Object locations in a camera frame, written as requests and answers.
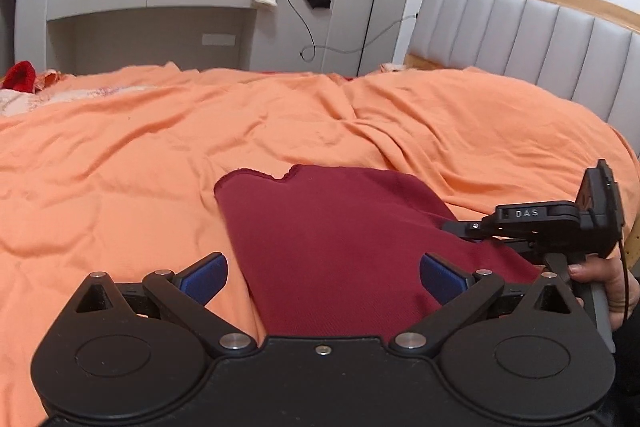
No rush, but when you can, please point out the pale floral pillow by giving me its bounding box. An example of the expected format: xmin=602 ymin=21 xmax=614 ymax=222
xmin=0 ymin=87 xmax=148 ymax=117

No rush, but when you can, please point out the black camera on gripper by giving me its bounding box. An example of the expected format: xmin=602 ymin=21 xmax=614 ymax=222
xmin=575 ymin=159 xmax=625 ymax=258

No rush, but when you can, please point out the dark red garment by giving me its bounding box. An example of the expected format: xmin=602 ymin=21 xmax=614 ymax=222
xmin=214 ymin=165 xmax=538 ymax=339

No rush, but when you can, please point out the orange bed cover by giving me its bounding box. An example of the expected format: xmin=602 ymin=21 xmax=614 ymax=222
xmin=1 ymin=65 xmax=639 ymax=426

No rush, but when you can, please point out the grey window desk unit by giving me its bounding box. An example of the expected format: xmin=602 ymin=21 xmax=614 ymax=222
xmin=14 ymin=0 xmax=407 ymax=77

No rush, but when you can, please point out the bright red plush item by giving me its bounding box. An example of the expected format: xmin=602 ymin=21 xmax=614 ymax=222
xmin=1 ymin=61 xmax=37 ymax=93

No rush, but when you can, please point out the grey padded headboard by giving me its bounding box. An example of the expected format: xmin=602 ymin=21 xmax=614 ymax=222
xmin=405 ymin=0 xmax=639 ymax=148

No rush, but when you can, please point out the person's right hand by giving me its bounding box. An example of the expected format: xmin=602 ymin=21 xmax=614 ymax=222
xmin=568 ymin=255 xmax=639 ymax=331

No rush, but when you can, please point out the small orange patterned cloth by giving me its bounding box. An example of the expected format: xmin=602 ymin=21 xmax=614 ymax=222
xmin=34 ymin=69 xmax=65 ymax=93

